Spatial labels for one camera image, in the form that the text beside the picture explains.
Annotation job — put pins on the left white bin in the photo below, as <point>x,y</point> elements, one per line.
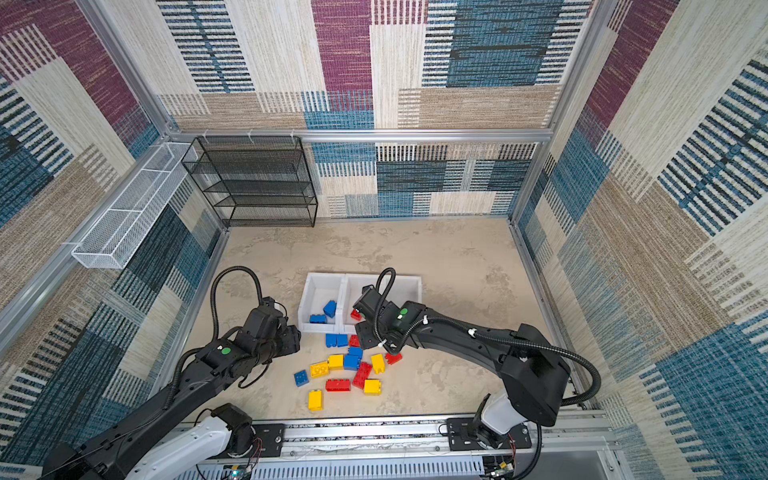
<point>319,289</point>

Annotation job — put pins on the yellow lego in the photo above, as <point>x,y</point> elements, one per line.
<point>372,387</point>
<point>318,370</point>
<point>336,362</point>
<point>379,364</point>
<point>315,400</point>

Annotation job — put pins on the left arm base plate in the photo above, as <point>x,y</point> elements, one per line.
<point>255,441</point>

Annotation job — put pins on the red lego right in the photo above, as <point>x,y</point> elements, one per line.
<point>393,359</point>

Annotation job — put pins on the long red lego front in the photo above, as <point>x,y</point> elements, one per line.
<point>338,385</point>

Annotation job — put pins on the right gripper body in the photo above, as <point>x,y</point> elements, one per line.
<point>371,335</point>

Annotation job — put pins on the white wire mesh basket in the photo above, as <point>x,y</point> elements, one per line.
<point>114,239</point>

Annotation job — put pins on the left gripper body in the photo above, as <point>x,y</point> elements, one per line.
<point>287,341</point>

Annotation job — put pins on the red lego diagonal brick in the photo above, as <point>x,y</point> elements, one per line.
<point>362,375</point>

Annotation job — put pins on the white bin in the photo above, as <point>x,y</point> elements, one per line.
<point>406,288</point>
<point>352,286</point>
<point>319,289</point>

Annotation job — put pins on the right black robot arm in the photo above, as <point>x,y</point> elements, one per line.
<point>534,376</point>

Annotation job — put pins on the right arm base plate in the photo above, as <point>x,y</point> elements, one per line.
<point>466,434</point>

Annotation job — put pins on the middle white bin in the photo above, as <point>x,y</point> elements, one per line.
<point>352,286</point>

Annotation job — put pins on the small blue lego left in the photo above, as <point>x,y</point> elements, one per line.
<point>301,378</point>

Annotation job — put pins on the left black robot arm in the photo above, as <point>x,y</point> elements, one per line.
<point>201,374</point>

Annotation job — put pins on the black wire shelf rack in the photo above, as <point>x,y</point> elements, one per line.
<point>254,181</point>

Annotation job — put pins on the aluminium front rail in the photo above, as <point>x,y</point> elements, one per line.
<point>580,446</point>

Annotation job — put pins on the blue lego pair back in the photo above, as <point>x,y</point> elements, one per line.
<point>336,340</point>

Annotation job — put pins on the right white bin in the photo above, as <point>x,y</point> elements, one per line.
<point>406,288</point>

